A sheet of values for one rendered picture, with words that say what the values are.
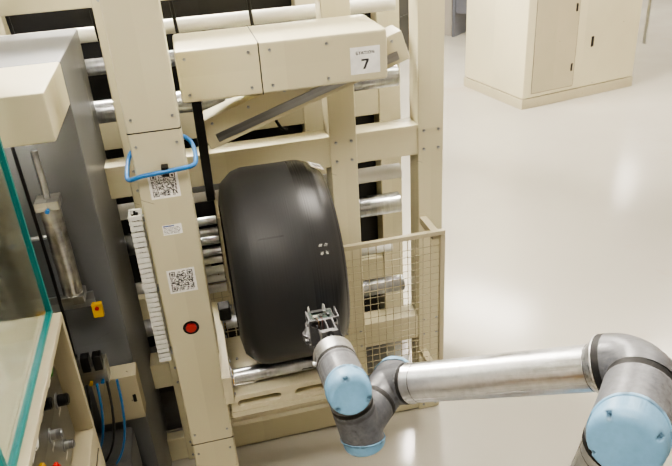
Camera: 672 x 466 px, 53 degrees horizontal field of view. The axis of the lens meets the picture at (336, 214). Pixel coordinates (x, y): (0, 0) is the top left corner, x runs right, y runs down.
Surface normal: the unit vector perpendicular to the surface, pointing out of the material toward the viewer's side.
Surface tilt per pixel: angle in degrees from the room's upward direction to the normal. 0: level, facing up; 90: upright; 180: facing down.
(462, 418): 0
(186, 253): 90
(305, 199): 29
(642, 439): 86
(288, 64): 90
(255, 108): 90
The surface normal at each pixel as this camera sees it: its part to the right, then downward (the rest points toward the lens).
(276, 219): 0.10, -0.43
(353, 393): 0.20, 0.24
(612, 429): -0.49, 0.35
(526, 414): -0.06, -0.89
